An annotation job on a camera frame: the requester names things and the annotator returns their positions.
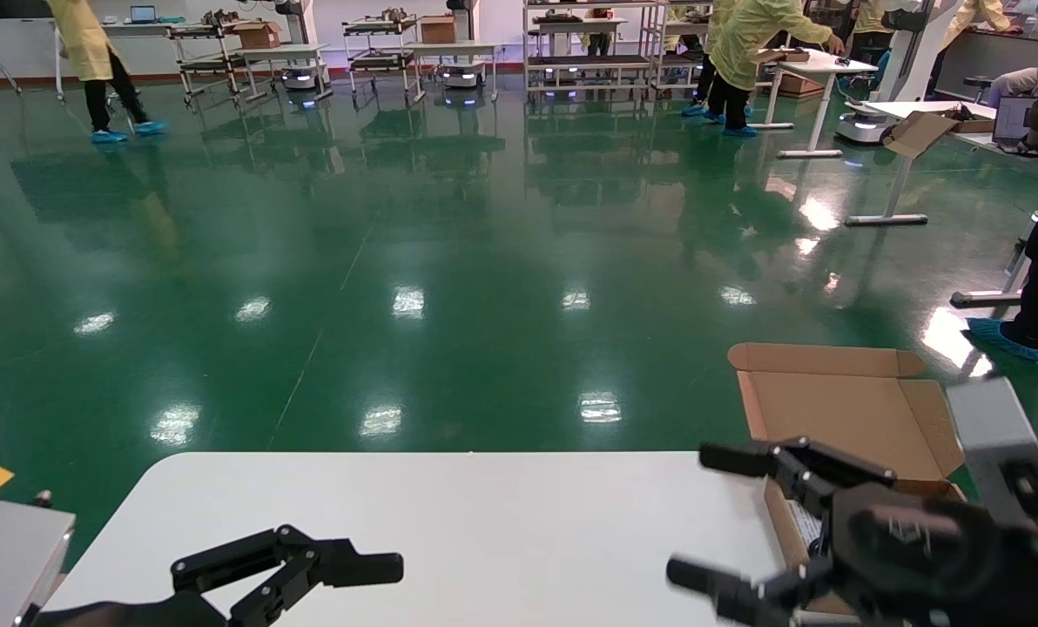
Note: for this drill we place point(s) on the metal rolling cart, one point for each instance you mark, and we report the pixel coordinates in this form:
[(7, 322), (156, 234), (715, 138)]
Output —
[(210, 63), (380, 61)]

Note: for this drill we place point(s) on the metal shelf rack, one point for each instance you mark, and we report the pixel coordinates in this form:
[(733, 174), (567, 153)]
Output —
[(584, 61)]

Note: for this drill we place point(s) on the grey laptop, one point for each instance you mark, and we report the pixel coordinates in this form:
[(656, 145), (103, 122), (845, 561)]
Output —
[(1011, 120)]

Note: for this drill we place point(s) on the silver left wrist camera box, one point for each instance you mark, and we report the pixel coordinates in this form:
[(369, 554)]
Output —
[(10, 557)]

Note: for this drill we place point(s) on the person in yellow coat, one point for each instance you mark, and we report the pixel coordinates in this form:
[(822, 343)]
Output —
[(84, 43), (754, 39)]

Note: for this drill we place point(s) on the tall white wheeled robot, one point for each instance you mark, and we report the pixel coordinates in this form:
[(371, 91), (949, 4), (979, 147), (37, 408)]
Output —
[(911, 61)]

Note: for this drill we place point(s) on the white desk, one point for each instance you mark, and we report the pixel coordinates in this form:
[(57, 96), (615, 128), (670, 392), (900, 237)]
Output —
[(149, 27), (976, 299)]

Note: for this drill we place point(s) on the black screen on stand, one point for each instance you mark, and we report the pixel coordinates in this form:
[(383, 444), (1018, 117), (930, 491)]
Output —
[(5, 7)]

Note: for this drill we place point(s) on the white paper manual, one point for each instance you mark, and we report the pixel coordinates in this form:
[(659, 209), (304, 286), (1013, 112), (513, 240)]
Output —
[(805, 527)]

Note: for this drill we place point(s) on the open laptop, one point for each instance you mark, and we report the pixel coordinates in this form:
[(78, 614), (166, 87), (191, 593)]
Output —
[(143, 13)]

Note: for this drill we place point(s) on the brown cardboard storage box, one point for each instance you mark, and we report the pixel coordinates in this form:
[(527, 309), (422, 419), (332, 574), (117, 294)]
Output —
[(832, 409)]

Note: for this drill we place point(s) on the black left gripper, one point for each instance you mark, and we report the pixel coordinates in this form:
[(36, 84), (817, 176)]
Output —
[(136, 616)]

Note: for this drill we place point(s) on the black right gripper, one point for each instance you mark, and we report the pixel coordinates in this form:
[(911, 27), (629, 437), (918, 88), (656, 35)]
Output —
[(920, 557)]

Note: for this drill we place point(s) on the white table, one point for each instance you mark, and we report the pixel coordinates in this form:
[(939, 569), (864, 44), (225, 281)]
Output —
[(279, 50), (824, 63), (449, 47), (920, 108)]

